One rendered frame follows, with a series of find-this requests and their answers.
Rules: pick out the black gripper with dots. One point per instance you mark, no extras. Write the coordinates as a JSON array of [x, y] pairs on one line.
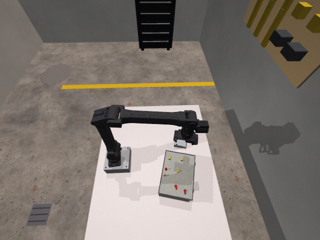
[[188, 138]]

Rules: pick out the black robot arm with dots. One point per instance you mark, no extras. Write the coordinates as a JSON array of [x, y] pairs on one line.
[[115, 115]]

